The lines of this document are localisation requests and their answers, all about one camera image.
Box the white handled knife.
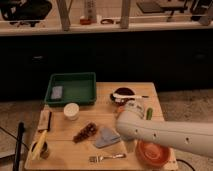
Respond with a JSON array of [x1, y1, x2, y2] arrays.
[[111, 93, 149, 99]]

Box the black office chair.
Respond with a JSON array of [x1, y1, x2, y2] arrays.
[[0, 0, 52, 27]]

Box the black cable on floor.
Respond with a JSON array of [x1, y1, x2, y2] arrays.
[[175, 158, 198, 171]]

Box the wooden brush block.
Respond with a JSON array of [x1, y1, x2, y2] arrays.
[[37, 110, 52, 132]]

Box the dark brown bowl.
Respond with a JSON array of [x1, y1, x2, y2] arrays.
[[110, 87, 135, 106]]

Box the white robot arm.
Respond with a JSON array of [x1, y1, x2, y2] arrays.
[[115, 101, 213, 158]]

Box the black pole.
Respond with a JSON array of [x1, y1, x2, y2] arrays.
[[12, 122, 25, 171]]

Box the blue towel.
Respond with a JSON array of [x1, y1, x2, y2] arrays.
[[94, 127, 120, 148]]

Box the red object on shelf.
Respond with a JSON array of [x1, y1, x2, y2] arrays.
[[79, 18, 92, 25]]

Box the silver metal fork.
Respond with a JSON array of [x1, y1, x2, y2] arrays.
[[88, 153, 126, 163]]

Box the red tomato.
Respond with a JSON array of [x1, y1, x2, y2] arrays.
[[116, 106, 124, 116]]

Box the green plastic tray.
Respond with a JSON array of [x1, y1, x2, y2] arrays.
[[44, 72, 96, 107]]

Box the dark grape bunch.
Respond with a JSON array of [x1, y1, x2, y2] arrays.
[[73, 122, 98, 143]]

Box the white paper cup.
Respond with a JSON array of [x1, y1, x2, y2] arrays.
[[64, 103, 79, 120]]

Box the orange clay bowl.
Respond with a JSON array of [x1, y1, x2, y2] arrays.
[[135, 140, 171, 168]]

